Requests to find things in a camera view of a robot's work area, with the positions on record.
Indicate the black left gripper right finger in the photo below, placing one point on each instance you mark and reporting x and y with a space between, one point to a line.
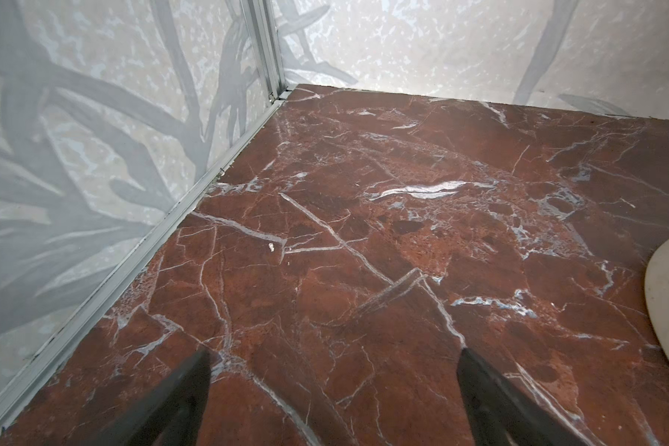
499 413

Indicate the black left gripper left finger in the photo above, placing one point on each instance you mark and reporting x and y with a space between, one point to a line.
171 414

